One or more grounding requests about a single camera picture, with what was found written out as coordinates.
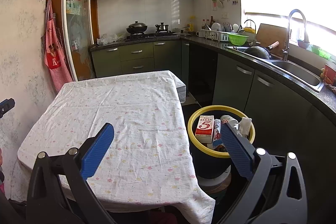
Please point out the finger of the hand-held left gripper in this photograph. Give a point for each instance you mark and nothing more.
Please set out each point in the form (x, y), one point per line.
(6, 107)

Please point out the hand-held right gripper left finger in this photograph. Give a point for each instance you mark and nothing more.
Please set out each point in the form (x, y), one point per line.
(98, 153)

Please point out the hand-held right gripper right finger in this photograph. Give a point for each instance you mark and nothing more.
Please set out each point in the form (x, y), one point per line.
(236, 153)

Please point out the blue and white foil wrapper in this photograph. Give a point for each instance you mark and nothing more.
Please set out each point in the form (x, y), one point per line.
(217, 134)

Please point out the black bin with yellow rim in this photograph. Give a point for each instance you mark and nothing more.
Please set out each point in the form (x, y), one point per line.
(210, 163)

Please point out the white cloth towel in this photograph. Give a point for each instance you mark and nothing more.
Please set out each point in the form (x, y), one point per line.
(245, 125)

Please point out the red and white carton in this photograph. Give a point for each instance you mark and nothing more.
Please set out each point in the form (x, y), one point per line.
(204, 127)

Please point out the white round stand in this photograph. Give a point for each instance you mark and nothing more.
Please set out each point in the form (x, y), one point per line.
(215, 182)

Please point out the red checked apron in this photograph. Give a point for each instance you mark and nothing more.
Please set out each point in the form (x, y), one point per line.
(56, 66)

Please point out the white box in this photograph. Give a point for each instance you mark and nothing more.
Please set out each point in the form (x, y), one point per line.
(182, 91)

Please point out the steel sink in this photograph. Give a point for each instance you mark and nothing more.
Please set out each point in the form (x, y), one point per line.
(299, 74)

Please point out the black frying pan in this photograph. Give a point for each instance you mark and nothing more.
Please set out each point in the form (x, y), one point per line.
(258, 53)

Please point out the green base cabinets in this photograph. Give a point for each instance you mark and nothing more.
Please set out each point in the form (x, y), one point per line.
(136, 54)

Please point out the frosted glass sliding door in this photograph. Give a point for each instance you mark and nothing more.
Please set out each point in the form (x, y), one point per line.
(78, 29)

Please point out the green colander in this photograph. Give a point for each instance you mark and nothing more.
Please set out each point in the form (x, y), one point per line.
(237, 39)

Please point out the white plastic bags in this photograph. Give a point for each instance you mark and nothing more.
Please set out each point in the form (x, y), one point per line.
(110, 39)

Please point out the white dish rack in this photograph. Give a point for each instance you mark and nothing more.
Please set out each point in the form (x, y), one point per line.
(215, 36)

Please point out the red box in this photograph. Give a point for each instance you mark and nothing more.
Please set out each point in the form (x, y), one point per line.
(329, 75)

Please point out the wooden cutting board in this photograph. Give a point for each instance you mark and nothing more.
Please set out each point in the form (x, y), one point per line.
(270, 35)

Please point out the white mug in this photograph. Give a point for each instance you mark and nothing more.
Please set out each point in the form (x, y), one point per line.
(200, 34)

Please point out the yellow basket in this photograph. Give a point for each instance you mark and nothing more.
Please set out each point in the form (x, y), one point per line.
(250, 29)

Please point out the steel faucet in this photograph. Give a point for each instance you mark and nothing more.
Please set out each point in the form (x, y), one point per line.
(288, 37)

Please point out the white dishes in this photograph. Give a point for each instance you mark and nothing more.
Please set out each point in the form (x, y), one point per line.
(220, 27)

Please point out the black gas stove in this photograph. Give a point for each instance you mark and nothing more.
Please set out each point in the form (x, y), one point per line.
(152, 35)

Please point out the black wok with lid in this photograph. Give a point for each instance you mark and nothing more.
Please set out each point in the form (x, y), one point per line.
(136, 28)

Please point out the yellow oil bottle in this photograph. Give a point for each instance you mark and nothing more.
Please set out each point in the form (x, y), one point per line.
(192, 25)

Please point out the small steel pot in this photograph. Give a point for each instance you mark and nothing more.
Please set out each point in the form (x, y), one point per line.
(162, 27)

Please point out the white wall socket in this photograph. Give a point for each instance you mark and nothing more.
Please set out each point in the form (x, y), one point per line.
(224, 15)

